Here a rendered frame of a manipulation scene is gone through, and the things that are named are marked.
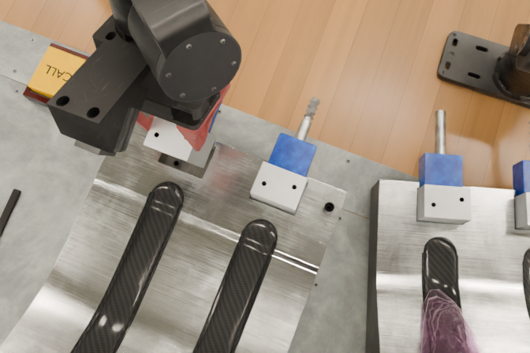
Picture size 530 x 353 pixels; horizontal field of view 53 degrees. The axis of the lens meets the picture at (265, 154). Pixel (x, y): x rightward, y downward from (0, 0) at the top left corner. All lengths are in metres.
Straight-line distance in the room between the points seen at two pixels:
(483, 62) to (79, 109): 0.53
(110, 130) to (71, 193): 0.33
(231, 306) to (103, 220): 0.16
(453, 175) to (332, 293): 0.20
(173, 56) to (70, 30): 0.47
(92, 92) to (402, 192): 0.37
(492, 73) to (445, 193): 0.21
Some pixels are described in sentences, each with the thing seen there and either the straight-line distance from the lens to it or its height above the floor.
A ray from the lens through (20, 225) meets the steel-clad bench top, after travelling 0.73.
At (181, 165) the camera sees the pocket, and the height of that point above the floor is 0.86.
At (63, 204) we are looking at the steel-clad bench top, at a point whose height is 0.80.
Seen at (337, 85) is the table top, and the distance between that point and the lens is 0.71.
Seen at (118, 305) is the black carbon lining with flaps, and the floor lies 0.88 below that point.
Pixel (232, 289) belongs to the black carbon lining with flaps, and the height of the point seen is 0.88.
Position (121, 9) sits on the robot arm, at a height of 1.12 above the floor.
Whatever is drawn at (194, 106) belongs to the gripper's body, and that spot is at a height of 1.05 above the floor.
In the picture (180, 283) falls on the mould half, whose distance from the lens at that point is 0.58.
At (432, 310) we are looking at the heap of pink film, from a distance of 0.60.
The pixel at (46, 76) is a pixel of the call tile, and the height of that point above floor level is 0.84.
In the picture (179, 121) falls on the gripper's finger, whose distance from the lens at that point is 0.45.
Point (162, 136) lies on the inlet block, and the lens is 0.53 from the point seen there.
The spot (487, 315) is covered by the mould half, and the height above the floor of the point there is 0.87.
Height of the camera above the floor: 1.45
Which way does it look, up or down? 75 degrees down
